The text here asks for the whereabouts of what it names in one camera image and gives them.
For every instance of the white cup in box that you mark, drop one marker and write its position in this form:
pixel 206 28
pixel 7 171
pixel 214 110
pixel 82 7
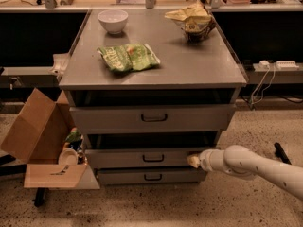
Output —
pixel 68 157

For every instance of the white ceramic bowl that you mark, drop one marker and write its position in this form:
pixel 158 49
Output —
pixel 113 20

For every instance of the white power adapter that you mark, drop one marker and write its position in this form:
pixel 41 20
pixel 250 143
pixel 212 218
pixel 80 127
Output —
pixel 264 64

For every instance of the white power strip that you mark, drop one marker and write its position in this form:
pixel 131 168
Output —
pixel 287 65

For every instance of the grey top drawer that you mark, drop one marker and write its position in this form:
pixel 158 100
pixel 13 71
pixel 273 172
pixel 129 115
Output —
pixel 148 119

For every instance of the grey drawer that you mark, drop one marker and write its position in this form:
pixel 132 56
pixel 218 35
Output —
pixel 147 149
pixel 148 119
pixel 149 175

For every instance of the green packet in box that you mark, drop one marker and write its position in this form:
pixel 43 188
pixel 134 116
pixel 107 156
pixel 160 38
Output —
pixel 73 136

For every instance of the green chip bag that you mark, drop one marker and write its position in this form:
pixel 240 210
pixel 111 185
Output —
pixel 129 57

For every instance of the yellow brown snack bag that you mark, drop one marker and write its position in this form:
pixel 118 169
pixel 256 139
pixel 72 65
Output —
pixel 194 20

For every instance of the black floor bar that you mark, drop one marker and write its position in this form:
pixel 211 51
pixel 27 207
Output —
pixel 280 153

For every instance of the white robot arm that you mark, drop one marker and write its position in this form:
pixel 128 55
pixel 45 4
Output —
pixel 241 162

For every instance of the brown cardboard box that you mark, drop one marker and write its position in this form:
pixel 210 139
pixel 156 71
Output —
pixel 36 138

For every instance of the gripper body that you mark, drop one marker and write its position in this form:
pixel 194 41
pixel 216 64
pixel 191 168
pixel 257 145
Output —
pixel 204 161

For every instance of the grey bottom drawer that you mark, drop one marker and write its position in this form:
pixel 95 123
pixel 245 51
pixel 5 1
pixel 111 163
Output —
pixel 149 175

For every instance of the grey drawer cabinet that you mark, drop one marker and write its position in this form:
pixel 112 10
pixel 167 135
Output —
pixel 188 74

